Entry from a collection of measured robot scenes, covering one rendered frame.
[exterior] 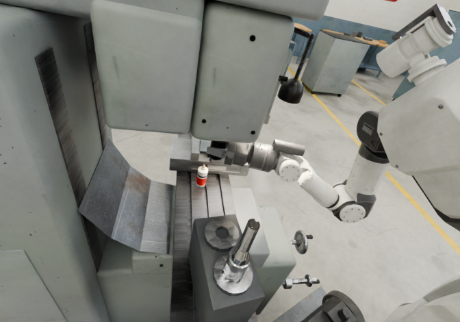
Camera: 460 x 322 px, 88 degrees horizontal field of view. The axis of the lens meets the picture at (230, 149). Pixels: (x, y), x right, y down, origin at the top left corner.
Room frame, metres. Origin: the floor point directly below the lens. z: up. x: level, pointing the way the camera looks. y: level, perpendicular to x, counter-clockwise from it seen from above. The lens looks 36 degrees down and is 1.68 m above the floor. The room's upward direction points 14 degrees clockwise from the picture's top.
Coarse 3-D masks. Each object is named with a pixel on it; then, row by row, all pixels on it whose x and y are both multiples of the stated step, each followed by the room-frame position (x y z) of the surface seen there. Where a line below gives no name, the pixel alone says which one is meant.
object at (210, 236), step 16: (208, 224) 0.37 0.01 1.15; (224, 224) 0.38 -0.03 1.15; (192, 240) 0.37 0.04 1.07; (208, 240) 0.33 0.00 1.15; (224, 240) 0.34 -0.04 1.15; (192, 256) 0.35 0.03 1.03; (208, 256) 0.30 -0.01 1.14; (224, 256) 0.30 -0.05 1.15; (192, 272) 0.32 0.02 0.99; (208, 272) 0.26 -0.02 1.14; (256, 272) 0.29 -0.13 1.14; (208, 288) 0.23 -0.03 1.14; (224, 288) 0.23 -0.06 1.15; (240, 288) 0.24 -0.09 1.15; (256, 288) 0.25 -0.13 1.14; (208, 304) 0.21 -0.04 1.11; (224, 304) 0.21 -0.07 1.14; (240, 304) 0.22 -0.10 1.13; (256, 304) 0.23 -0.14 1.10; (208, 320) 0.19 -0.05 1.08; (224, 320) 0.21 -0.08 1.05; (240, 320) 0.23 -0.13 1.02
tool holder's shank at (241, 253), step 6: (252, 222) 0.27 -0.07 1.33; (258, 222) 0.28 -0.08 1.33; (246, 228) 0.26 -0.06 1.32; (252, 228) 0.26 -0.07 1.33; (258, 228) 0.27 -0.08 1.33; (246, 234) 0.26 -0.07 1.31; (252, 234) 0.26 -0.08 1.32; (240, 240) 0.27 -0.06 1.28; (246, 240) 0.26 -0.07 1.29; (252, 240) 0.26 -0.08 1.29; (240, 246) 0.26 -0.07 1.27; (246, 246) 0.26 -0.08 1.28; (234, 252) 0.27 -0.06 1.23; (240, 252) 0.26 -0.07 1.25; (246, 252) 0.26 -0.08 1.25; (240, 258) 0.26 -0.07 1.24; (246, 258) 0.26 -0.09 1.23
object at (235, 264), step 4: (232, 248) 0.28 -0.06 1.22; (232, 252) 0.27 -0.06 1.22; (228, 256) 0.27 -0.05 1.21; (232, 256) 0.26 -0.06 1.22; (248, 256) 0.27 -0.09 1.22; (232, 260) 0.26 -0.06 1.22; (236, 260) 0.26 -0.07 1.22; (248, 260) 0.26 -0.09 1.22; (232, 264) 0.25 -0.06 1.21; (236, 264) 0.25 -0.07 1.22; (240, 264) 0.25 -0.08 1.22; (244, 264) 0.25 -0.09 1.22; (248, 264) 0.26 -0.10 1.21; (236, 268) 0.25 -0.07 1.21; (240, 268) 0.25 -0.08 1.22; (244, 268) 0.25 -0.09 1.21
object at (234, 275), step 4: (228, 260) 0.26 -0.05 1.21; (228, 264) 0.26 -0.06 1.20; (224, 268) 0.26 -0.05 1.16; (228, 268) 0.25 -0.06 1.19; (232, 268) 0.25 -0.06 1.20; (224, 272) 0.26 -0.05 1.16; (228, 272) 0.25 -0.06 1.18; (232, 272) 0.25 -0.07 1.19; (236, 272) 0.25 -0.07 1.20; (240, 272) 0.25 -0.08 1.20; (244, 272) 0.26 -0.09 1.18; (228, 276) 0.25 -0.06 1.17; (232, 276) 0.25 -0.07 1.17; (236, 276) 0.25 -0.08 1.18; (240, 276) 0.25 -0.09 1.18; (232, 280) 0.25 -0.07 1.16; (236, 280) 0.25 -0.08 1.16
